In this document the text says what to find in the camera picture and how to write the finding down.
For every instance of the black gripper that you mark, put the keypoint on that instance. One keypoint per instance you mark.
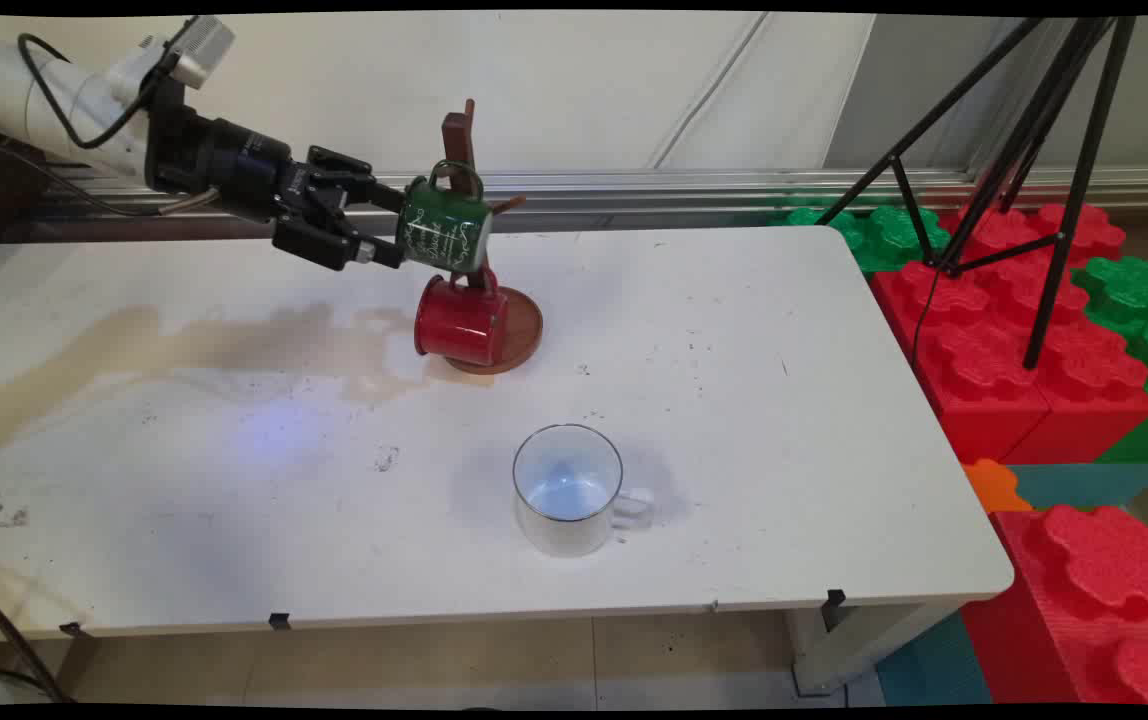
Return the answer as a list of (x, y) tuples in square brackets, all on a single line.
[(244, 170)]

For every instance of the green enamel mug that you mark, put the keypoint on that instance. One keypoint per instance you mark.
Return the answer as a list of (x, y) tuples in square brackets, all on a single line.
[(444, 230)]

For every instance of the red enamel mug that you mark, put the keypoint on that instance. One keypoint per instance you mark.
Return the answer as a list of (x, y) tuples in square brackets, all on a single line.
[(459, 322)]

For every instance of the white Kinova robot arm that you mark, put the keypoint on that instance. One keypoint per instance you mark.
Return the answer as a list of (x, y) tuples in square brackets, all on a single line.
[(29, 95)]

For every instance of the wooden mug tree stand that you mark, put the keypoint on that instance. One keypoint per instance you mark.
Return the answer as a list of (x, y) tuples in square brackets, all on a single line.
[(519, 330)]

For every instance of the white enamel mug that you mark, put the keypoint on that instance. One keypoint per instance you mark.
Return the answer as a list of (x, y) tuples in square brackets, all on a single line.
[(566, 490)]

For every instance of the black table clip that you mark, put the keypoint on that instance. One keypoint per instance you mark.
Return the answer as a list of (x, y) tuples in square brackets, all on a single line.
[(70, 629), (279, 621), (835, 598)]

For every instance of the green foam block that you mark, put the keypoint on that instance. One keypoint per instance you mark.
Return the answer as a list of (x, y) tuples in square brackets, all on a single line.
[(884, 235), (1134, 295)]

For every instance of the large red foam block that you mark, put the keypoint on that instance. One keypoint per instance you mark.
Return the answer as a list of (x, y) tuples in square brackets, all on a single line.
[(994, 380)]

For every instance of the white table leg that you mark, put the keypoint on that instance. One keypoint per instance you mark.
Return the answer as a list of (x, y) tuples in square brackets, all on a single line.
[(864, 645)]

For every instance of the orange foam piece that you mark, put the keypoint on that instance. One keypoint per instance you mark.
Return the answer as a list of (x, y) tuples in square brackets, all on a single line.
[(992, 485)]

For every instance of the black tripod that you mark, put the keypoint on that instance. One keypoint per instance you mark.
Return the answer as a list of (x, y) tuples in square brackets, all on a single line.
[(1084, 150)]

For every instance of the teal foam mat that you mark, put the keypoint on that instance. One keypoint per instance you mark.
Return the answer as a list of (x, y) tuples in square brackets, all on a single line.
[(1094, 485), (934, 665)]

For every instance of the aluminium wall rail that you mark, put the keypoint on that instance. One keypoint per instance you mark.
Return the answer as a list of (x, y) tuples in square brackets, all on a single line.
[(684, 190)]

